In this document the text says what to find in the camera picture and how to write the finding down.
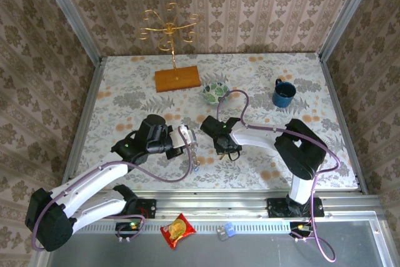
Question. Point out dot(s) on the metal keyring with small rings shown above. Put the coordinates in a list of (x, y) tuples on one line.
[(195, 157)]

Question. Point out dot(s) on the red snack packet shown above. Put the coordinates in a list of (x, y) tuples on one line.
[(178, 229)]

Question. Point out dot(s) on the green leaf pattern bowl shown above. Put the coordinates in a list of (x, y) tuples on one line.
[(212, 92)]

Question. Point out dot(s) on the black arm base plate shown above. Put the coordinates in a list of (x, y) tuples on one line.
[(148, 209), (274, 208)]

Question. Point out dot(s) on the grey plastic key tag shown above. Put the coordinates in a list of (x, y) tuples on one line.
[(222, 235)]

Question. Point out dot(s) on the floral table cover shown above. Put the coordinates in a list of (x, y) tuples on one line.
[(131, 73)]

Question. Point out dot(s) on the blue plastic key tag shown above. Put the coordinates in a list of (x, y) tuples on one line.
[(230, 229)]

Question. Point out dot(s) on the aluminium side rail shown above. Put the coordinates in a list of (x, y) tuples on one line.
[(82, 123), (337, 107)]

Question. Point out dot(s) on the dark blue mug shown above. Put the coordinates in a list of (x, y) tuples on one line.
[(282, 99)]

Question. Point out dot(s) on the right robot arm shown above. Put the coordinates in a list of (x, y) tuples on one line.
[(300, 154)]

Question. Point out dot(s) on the small black controller board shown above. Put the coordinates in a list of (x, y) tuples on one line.
[(125, 226), (297, 227)]

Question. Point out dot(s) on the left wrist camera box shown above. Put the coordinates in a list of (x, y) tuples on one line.
[(187, 134)]

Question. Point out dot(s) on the aluminium frame post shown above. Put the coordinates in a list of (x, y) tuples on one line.
[(347, 13), (71, 13)]

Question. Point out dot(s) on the aluminium front rail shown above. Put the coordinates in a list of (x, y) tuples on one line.
[(218, 204)]

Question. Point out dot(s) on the grey metal panel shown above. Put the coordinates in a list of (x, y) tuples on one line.
[(265, 254)]

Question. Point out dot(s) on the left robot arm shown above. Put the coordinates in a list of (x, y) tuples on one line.
[(93, 182)]

